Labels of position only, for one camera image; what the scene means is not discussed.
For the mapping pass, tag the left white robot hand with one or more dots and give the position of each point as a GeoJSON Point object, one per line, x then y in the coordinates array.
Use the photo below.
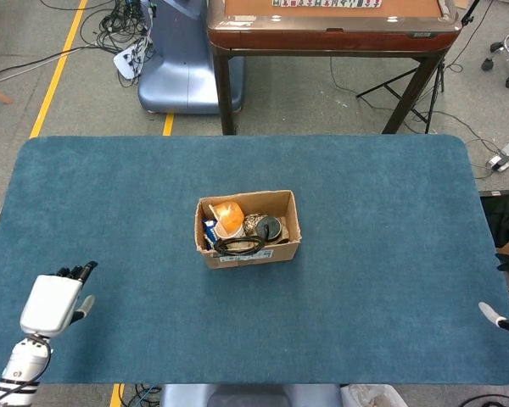
{"type": "Point", "coordinates": [51, 303]}

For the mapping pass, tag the open cardboard box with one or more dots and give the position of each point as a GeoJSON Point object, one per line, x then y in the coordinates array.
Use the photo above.
{"type": "Point", "coordinates": [280, 254]}

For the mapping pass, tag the blue snack packet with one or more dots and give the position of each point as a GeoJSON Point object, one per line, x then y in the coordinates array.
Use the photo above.
{"type": "Point", "coordinates": [210, 231]}

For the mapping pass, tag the white paper cup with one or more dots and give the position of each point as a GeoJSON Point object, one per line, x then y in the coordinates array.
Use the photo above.
{"type": "Point", "coordinates": [230, 232]}

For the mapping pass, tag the speckled brown packet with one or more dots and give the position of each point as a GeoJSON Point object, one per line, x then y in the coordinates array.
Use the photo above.
{"type": "Point", "coordinates": [250, 224]}

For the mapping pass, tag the grey-blue robot torso base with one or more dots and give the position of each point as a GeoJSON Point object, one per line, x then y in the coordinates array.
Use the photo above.
{"type": "Point", "coordinates": [250, 396]}

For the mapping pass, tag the black round lid jar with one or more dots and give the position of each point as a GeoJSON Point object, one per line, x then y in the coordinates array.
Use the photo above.
{"type": "Point", "coordinates": [271, 224]}

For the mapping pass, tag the teal blue table mat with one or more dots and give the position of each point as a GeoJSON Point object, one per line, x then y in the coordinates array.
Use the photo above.
{"type": "Point", "coordinates": [365, 275]}

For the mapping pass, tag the white plastic bag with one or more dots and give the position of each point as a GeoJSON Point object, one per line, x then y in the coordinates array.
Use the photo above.
{"type": "Point", "coordinates": [373, 396]}

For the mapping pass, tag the brown mahjong table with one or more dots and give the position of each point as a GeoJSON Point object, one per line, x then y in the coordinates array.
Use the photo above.
{"type": "Point", "coordinates": [335, 38]}

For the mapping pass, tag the black tripod stand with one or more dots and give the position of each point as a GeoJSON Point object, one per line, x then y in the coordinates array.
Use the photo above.
{"type": "Point", "coordinates": [428, 95]}

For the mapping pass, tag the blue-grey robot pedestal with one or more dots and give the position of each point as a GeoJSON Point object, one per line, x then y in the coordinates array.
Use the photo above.
{"type": "Point", "coordinates": [182, 76]}

